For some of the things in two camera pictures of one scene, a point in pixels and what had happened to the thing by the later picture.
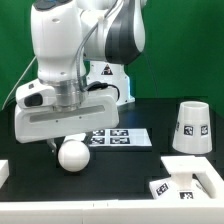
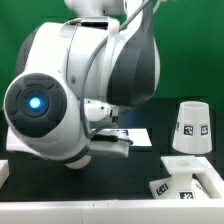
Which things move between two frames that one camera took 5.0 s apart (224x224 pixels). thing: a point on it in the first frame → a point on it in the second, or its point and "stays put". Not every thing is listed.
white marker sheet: [120, 137] stays put
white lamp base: [182, 184] stays put
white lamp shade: [193, 130] stays put
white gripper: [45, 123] → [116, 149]
